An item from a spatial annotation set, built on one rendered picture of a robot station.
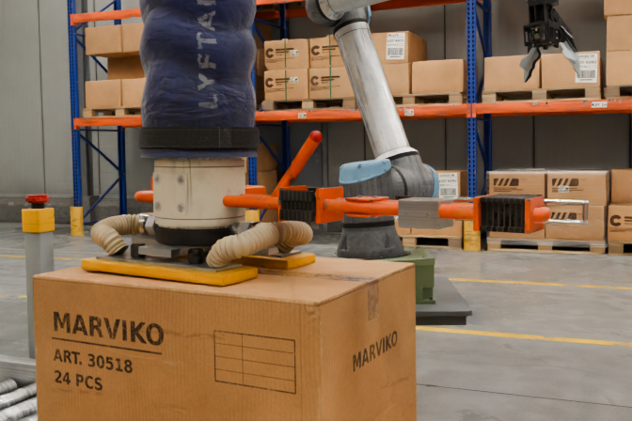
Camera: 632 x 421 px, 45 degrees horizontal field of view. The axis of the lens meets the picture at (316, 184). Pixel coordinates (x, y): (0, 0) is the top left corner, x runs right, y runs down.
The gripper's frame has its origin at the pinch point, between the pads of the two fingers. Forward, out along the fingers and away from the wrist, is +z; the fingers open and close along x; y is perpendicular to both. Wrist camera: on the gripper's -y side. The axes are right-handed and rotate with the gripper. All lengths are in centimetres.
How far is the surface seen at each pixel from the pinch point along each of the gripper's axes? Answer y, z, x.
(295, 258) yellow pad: 85, 36, -9
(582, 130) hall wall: -688, -14, -325
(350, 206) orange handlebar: 91, 26, 11
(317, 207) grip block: 93, 26, 6
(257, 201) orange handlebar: 95, 25, -7
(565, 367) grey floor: -181, 129, -97
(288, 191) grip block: 95, 23, 1
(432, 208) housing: 88, 27, 25
